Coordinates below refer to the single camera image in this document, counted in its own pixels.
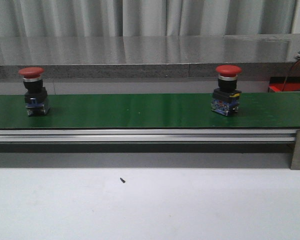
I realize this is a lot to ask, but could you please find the red emergency stop button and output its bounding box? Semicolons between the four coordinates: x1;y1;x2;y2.
211;65;242;116
18;67;50;117

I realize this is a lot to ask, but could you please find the grey granite counter shelf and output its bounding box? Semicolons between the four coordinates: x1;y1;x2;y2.
0;34;300;79

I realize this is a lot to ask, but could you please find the green conveyor belt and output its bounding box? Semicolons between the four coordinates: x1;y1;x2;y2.
0;92;300;129

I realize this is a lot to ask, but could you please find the red plastic tray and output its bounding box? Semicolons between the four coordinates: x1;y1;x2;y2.
268;76;300;92

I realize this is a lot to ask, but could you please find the grey pleated curtain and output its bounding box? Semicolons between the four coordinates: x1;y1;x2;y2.
0;0;297;37

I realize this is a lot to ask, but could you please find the aluminium conveyor side rail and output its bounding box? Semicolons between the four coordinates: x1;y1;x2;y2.
0;128;297;143

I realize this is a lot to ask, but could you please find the red and black wire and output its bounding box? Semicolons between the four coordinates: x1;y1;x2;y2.
281;46;300;93

